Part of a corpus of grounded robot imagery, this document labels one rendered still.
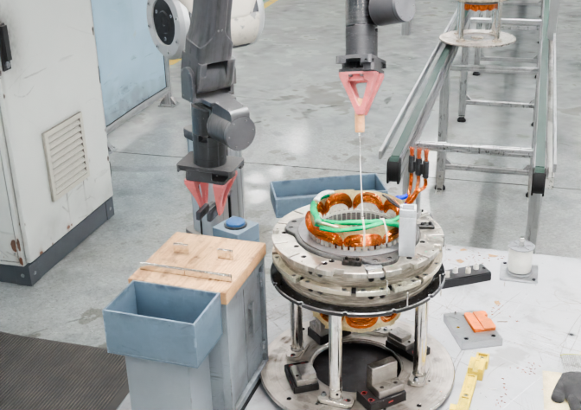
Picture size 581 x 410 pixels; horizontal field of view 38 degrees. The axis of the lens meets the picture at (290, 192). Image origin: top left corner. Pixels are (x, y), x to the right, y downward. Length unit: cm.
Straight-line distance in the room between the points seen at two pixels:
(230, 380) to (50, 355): 183
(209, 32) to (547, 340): 100
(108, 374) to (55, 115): 127
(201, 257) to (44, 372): 174
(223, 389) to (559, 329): 77
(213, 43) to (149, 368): 56
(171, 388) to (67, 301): 223
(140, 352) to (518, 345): 82
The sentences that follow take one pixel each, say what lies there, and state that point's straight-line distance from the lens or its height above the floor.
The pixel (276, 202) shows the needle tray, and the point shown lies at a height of 106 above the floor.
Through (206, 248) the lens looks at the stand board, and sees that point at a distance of 159.
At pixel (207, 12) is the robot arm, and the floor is 154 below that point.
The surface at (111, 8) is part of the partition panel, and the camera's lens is 540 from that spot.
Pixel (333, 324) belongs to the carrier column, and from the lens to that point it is 151.
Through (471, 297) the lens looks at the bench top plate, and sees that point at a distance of 200.
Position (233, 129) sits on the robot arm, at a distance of 131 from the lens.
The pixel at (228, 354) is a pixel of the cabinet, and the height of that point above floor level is 94.
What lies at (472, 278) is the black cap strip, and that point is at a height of 79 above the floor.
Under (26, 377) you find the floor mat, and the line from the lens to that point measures 322.
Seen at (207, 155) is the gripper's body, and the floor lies 130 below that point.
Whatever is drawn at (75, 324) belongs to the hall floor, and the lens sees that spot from 350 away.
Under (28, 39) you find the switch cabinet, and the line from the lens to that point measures 367.
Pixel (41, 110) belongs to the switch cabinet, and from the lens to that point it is 376.
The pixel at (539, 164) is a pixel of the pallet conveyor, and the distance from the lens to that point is 288.
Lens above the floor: 178
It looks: 23 degrees down
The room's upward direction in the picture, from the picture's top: 2 degrees counter-clockwise
